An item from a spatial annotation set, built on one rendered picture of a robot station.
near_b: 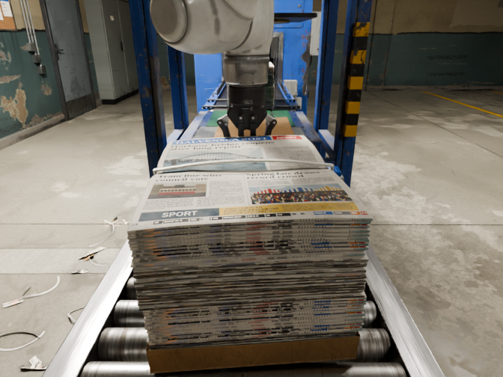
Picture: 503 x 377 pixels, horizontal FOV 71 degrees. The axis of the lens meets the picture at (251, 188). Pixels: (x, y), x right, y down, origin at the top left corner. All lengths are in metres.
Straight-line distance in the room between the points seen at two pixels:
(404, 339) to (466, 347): 1.28
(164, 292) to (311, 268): 0.18
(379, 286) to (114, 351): 0.46
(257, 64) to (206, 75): 3.21
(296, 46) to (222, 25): 3.34
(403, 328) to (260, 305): 0.27
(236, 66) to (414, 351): 0.56
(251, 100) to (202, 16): 0.24
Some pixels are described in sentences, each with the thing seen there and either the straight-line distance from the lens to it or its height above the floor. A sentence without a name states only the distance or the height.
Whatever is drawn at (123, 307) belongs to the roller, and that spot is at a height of 0.80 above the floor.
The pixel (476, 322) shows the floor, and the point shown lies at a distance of 2.05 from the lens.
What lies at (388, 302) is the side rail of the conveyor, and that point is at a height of 0.80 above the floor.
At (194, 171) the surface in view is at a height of 1.03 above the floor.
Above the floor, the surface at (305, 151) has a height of 1.03.
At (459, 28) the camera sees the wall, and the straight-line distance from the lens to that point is 10.19.
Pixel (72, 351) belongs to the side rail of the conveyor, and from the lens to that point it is 0.63.
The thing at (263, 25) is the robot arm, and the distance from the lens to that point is 0.70.
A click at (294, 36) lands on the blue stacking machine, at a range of 3.88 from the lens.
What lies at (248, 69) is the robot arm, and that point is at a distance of 0.71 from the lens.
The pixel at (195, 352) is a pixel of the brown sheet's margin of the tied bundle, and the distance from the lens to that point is 0.52.
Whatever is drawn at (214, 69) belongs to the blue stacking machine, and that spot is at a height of 0.91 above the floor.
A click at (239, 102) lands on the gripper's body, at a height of 1.10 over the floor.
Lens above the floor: 1.22
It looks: 23 degrees down
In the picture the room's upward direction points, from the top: straight up
